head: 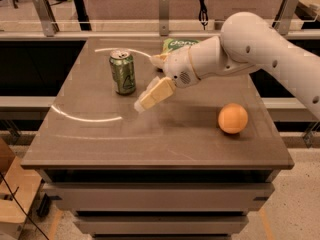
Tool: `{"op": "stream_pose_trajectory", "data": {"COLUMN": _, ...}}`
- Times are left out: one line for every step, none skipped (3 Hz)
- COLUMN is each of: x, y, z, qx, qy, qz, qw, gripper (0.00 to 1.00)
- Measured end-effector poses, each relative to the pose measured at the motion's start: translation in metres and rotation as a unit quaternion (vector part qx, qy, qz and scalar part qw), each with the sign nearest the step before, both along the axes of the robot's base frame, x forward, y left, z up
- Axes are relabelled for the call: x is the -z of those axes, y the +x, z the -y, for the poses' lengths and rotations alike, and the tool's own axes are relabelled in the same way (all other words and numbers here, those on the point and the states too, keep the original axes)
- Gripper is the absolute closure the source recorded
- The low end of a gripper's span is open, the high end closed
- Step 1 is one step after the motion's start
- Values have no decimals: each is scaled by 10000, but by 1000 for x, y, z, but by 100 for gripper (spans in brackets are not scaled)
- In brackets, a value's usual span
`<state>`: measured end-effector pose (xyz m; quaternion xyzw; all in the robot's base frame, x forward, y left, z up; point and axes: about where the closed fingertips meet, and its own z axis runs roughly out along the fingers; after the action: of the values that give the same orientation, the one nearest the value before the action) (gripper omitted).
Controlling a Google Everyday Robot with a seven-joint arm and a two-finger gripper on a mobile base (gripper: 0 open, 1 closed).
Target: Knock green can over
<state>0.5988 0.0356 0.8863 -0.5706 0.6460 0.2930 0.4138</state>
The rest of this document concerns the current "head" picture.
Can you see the cardboard box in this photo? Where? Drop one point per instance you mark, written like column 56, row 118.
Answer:
column 18, row 190

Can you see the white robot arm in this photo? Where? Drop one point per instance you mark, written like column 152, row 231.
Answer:
column 246, row 44

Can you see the green snack bag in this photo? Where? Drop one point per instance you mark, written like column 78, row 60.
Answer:
column 171, row 44

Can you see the right metal railing post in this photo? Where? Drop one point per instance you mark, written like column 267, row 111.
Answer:
column 285, row 17

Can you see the grey drawer cabinet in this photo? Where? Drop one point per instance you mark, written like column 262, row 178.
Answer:
column 167, row 173

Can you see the green soda can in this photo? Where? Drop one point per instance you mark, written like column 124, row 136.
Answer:
column 122, row 69

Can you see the metal railing post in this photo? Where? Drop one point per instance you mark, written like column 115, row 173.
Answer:
column 285, row 17
column 163, row 17
column 46, row 17

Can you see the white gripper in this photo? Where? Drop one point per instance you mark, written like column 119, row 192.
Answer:
column 178, row 67

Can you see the middle metal railing post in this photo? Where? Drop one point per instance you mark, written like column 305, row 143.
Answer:
column 163, row 17

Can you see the horizontal metal rail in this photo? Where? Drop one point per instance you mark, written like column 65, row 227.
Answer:
column 307, row 34

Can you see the orange ball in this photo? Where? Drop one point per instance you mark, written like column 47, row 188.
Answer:
column 232, row 118

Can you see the left metal railing post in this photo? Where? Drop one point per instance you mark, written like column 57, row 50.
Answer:
column 46, row 17

